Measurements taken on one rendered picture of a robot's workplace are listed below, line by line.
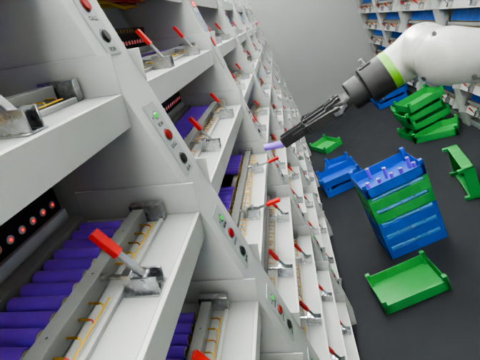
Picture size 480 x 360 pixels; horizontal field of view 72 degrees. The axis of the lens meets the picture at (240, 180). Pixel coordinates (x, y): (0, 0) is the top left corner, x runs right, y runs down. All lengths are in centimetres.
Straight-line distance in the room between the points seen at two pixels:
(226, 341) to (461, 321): 126
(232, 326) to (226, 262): 10
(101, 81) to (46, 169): 18
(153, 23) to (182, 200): 78
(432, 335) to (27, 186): 155
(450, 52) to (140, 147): 56
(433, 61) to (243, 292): 54
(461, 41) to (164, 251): 61
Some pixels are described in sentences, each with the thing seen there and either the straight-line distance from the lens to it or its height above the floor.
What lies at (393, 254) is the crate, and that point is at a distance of 195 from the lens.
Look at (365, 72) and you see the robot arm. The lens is 85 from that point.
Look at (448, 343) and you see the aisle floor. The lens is 163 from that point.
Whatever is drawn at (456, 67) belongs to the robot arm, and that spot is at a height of 111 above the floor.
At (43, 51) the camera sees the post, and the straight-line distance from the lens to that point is 51.
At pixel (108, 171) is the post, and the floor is 127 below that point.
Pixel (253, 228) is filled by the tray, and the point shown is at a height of 96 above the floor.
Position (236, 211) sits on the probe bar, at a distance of 81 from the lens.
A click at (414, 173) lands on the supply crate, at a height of 42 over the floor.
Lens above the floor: 134
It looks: 20 degrees down
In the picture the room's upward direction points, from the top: 30 degrees counter-clockwise
